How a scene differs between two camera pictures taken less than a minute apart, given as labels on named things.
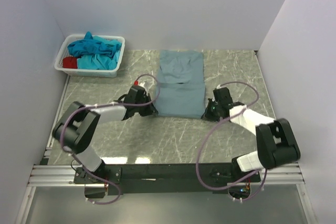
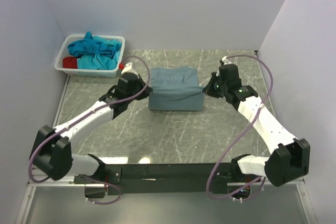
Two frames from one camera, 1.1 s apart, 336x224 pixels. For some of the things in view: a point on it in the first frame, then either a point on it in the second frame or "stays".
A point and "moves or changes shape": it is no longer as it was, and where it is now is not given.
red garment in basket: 70,62 stays
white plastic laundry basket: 62,53 stays
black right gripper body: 211,113 → 216,88
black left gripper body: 145,110 → 139,86
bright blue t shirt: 89,45 stays
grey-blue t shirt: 181,77 moves or changes shape
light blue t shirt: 96,62 stays
